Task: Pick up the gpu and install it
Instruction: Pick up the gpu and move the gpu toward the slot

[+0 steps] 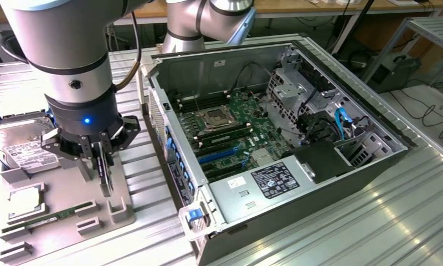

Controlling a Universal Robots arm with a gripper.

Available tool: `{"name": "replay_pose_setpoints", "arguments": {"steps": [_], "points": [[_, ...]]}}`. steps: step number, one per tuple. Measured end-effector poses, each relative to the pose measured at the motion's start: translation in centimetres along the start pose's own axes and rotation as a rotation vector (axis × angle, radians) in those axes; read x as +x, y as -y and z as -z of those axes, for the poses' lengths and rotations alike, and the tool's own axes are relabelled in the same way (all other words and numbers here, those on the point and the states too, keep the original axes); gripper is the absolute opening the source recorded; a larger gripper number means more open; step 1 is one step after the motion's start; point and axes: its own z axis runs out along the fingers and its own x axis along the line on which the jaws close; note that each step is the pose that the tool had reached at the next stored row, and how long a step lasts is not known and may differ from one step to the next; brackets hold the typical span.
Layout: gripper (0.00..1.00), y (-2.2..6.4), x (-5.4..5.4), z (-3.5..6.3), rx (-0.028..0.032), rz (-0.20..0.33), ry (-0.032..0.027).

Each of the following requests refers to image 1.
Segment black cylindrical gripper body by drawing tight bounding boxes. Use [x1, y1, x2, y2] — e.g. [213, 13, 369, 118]
[45, 86, 124, 145]

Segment silver hard disk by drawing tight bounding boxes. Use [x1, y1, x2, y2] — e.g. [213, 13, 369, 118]
[0, 115, 64, 175]

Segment grey parts rack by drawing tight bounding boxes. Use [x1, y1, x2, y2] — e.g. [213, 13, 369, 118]
[0, 110, 138, 266]

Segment silver CPU chip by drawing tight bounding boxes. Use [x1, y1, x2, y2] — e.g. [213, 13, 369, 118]
[8, 189, 45, 220]

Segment metal CPU socket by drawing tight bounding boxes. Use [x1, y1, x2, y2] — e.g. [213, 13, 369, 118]
[200, 104, 241, 130]

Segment green RAM stick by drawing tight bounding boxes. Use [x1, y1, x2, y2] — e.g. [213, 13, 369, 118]
[1, 201, 93, 233]

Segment blue expansion slot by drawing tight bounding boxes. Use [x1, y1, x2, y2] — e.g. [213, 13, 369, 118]
[197, 146, 240, 165]

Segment installed dark RAM stick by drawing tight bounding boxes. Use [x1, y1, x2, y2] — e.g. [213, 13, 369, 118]
[196, 127, 253, 148]

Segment green motherboard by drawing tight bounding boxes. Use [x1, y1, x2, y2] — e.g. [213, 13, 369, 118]
[173, 90, 301, 184]

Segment blue case latch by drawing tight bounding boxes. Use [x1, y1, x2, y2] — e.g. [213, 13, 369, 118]
[185, 209, 202, 223]

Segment silver chipset heat sink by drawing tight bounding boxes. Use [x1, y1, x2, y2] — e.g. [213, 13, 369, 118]
[250, 147, 278, 163]

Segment grey power supply unit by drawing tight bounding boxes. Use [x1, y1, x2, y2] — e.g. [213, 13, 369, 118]
[208, 157, 319, 226]

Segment metal disk bay cage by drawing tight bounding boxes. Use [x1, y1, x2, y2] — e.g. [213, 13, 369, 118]
[265, 67, 319, 145]

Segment open black PC case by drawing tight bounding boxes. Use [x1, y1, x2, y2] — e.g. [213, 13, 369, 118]
[138, 38, 419, 266]

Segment wooden desk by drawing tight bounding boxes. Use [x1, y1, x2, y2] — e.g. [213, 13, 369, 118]
[106, 0, 443, 26]

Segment black box device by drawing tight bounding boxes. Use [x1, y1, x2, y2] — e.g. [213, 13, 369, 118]
[367, 54, 422, 94]

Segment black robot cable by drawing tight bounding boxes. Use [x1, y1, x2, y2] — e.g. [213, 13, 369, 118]
[112, 10, 142, 91]

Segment thin black wire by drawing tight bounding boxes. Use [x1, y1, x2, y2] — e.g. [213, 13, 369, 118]
[233, 62, 274, 95]

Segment black plastic air duct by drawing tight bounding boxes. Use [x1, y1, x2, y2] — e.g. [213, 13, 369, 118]
[281, 142, 357, 185]

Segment blue SATA wire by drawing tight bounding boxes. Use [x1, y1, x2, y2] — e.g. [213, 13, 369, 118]
[333, 107, 357, 140]

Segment black floor cables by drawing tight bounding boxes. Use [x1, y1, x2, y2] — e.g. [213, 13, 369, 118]
[390, 93, 443, 140]

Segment metal slat shelf frame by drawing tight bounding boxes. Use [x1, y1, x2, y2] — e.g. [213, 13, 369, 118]
[365, 16, 443, 87]

